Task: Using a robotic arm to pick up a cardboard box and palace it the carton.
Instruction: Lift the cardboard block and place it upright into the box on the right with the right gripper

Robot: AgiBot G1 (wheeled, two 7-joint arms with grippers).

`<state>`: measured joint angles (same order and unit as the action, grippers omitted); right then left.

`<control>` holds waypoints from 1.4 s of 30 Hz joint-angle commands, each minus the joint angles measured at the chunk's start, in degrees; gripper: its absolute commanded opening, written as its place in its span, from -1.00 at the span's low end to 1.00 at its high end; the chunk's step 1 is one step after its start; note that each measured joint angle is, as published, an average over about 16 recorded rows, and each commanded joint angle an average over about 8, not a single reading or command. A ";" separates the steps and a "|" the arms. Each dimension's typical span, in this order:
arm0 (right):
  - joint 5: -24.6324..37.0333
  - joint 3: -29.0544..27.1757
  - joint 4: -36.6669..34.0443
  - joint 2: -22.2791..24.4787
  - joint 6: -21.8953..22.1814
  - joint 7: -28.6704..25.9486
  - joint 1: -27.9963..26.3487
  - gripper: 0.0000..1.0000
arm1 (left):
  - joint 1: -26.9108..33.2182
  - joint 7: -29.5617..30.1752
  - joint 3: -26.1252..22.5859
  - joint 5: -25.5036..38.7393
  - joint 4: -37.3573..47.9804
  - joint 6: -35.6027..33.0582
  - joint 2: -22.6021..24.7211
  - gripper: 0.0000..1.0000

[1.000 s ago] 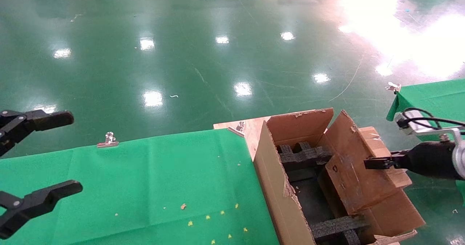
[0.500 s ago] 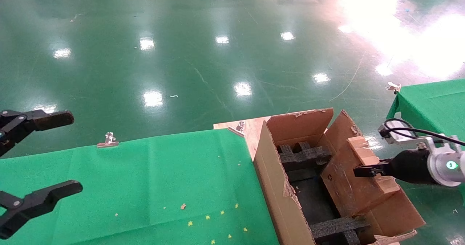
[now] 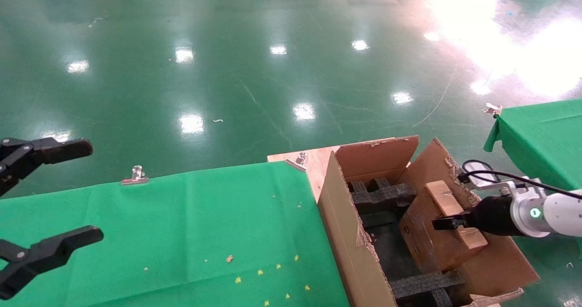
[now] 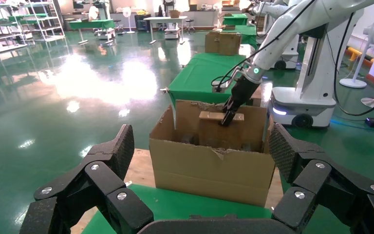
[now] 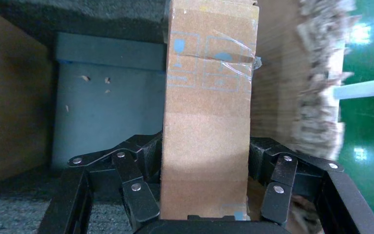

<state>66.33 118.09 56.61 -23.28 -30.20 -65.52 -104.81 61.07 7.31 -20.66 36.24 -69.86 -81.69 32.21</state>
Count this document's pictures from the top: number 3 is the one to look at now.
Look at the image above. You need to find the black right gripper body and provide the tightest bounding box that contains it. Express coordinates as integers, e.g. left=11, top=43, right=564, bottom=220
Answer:
left=468, top=196, right=517, bottom=236

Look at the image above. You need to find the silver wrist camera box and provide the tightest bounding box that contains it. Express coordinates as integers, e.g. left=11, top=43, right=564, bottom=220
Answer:
left=464, top=161, right=501, bottom=190

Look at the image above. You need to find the black foam insert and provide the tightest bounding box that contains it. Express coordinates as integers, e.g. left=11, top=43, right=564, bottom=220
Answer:
left=390, top=271, right=467, bottom=307
left=348, top=177, right=418, bottom=216

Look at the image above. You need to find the small green table cloth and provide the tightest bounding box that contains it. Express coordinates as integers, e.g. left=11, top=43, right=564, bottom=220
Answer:
left=483, top=99, right=582, bottom=191

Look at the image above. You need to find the large green table cloth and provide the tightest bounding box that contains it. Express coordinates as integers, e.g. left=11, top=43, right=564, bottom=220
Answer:
left=0, top=161, right=351, bottom=307

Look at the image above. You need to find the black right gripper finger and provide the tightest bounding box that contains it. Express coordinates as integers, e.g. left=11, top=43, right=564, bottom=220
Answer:
left=432, top=212, right=476, bottom=231

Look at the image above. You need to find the large open cardboard carton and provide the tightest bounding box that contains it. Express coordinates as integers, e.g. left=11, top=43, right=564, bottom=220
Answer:
left=318, top=135, right=540, bottom=307

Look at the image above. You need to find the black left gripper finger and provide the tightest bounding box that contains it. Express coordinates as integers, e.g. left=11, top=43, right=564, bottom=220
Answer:
left=0, top=137, right=94, bottom=197
left=0, top=226, right=105, bottom=301

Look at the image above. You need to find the small brown cardboard box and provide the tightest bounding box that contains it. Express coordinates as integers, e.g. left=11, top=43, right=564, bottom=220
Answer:
left=399, top=180, right=488, bottom=273

